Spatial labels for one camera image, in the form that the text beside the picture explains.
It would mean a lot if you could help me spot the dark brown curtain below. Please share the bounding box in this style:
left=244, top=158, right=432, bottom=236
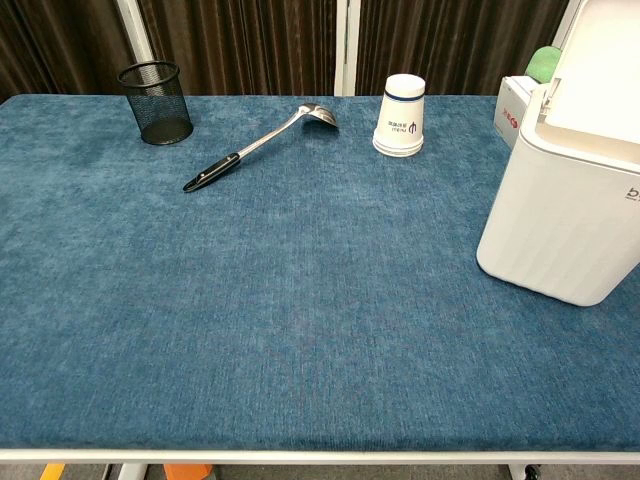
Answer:
left=0, top=0, right=640, bottom=103

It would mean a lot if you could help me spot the white paper cup stack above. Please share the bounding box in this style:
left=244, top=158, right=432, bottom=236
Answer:
left=371, top=74, right=427, bottom=158

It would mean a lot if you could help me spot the orange object under table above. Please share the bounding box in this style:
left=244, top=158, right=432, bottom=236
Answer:
left=163, top=463, right=211, bottom=480

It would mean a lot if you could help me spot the green cloth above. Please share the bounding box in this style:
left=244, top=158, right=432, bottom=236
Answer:
left=526, top=45, right=565, bottom=85

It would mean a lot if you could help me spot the white metal frame post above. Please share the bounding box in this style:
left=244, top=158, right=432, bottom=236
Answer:
left=552, top=0, right=586, bottom=57
left=114, top=0, right=153, bottom=66
left=333, top=0, right=362, bottom=97

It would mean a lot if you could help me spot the white plastic trash bin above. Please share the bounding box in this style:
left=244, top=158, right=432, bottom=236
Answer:
left=475, top=0, right=640, bottom=308

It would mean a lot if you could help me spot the black mesh pen holder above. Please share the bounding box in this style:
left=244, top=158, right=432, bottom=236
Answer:
left=117, top=60, right=195, bottom=146

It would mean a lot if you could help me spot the white cardboard box red print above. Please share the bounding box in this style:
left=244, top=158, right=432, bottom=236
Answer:
left=492, top=75, right=541, bottom=149

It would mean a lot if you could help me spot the steel ladle with black handle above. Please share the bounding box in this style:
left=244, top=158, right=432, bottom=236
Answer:
left=182, top=102, right=340, bottom=193

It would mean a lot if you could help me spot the blue fabric table cover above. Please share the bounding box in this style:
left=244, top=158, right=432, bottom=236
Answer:
left=0, top=93, right=640, bottom=452

